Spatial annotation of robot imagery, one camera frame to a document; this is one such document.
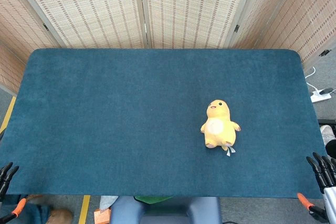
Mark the orange black spring clamp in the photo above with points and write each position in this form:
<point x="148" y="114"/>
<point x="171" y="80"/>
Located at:
<point x="19" y="207"/>
<point x="305" y="201"/>

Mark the woven folding screen panel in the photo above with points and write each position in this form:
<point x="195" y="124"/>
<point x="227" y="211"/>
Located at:
<point x="191" y="9"/>
<point x="328" y="37"/>
<point x="18" y="30"/>
<point x="86" y="9"/>
<point x="278" y="11"/>

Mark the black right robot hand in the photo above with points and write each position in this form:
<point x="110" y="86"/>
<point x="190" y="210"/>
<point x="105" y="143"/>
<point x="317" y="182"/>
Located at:
<point x="325" y="172"/>

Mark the green sheet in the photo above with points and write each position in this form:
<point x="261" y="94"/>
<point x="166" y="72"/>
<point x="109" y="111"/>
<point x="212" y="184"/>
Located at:
<point x="152" y="199"/>

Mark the white sneaker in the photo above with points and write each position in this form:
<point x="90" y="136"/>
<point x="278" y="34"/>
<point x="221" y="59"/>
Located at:
<point x="327" y="133"/>

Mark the white power strip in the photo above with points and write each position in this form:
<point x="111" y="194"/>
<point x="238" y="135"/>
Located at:
<point x="319" y="97"/>

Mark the black screen hinge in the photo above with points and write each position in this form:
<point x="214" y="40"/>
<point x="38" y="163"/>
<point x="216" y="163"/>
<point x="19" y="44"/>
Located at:
<point x="325" y="52"/>
<point x="236" y="28"/>
<point x="46" y="26"/>

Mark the grey crumpled cloth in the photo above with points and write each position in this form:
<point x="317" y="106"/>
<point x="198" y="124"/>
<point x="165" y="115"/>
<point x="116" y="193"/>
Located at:
<point x="107" y="201"/>

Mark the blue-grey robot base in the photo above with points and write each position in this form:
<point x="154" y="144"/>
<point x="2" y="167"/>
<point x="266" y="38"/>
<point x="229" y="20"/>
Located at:
<point x="168" y="213"/>

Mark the orange block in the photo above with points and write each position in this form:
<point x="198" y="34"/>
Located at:
<point x="102" y="217"/>

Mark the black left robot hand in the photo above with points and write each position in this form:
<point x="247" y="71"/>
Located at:
<point x="5" y="176"/>

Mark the yellow floor tape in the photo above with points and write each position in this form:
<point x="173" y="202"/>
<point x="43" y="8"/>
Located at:
<point x="84" y="209"/>
<point x="8" y="115"/>

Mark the black power plug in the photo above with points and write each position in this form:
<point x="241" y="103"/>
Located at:
<point x="326" y="91"/>

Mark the blue table cloth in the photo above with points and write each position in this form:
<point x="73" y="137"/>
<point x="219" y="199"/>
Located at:
<point x="131" y="119"/>

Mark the teal fabric bundle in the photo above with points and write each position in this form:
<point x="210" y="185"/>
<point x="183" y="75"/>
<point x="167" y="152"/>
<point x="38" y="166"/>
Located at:
<point x="34" y="214"/>

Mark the yellow plush duck toy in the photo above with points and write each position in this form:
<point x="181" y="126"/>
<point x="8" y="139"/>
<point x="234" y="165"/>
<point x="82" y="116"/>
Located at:
<point x="220" y="134"/>

